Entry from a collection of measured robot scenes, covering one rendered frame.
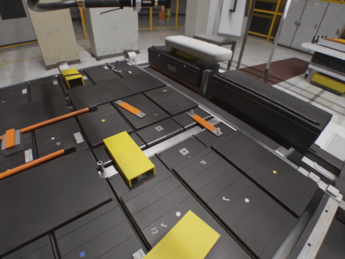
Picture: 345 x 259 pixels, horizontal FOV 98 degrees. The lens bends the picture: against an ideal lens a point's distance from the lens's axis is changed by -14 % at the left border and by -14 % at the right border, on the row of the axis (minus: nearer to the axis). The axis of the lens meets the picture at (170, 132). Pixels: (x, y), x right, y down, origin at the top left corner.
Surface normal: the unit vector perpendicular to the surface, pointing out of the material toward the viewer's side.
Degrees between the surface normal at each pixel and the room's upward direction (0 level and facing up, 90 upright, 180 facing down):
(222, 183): 0
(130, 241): 0
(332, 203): 0
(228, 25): 90
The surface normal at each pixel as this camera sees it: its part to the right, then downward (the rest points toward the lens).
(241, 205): 0.04, -0.77
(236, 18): -0.47, 0.55
